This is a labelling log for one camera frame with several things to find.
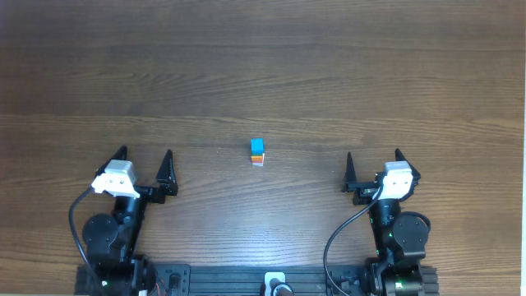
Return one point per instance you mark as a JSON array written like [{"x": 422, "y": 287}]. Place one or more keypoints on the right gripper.
[{"x": 365, "y": 193}]

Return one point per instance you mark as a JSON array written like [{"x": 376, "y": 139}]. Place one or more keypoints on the mounting rail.
[{"x": 230, "y": 281}]

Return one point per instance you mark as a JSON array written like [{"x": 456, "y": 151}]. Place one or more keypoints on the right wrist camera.
[{"x": 396, "y": 181}]

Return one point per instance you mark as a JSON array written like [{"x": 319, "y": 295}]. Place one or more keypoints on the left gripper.
[{"x": 153, "y": 194}]

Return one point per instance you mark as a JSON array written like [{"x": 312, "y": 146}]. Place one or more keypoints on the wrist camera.
[
  {"x": 396, "y": 181},
  {"x": 117, "y": 181}
]

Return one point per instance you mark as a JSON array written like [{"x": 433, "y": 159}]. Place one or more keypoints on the blue cube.
[{"x": 257, "y": 145}]

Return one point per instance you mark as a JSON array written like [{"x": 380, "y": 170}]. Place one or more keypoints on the red cube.
[{"x": 259, "y": 163}]

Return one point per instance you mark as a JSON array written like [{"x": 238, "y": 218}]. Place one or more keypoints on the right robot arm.
[{"x": 400, "y": 236}]

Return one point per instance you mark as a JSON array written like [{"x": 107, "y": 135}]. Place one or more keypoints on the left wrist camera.
[{"x": 117, "y": 181}]

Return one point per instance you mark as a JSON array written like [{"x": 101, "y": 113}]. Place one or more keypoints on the orange cube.
[{"x": 258, "y": 157}]

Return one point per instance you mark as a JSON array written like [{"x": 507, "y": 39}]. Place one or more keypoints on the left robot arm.
[{"x": 109, "y": 238}]

